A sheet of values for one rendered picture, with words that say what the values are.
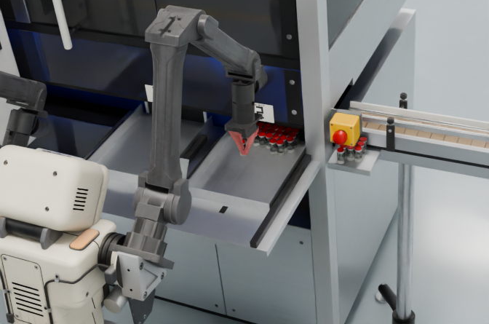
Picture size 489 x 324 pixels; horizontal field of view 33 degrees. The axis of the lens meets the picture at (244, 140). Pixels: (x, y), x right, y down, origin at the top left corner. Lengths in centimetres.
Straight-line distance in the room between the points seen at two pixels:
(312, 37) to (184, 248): 105
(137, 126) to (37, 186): 100
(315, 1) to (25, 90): 76
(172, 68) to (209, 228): 70
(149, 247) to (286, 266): 112
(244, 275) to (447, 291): 82
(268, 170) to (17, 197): 90
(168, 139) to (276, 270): 120
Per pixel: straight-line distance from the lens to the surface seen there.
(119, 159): 256
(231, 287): 298
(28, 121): 203
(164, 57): 165
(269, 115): 241
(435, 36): 489
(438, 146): 242
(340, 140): 232
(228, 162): 247
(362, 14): 257
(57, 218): 170
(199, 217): 229
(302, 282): 281
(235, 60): 195
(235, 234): 222
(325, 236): 262
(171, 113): 168
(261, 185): 236
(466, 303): 326
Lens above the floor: 235
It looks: 35 degrees down
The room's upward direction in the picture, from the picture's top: 7 degrees counter-clockwise
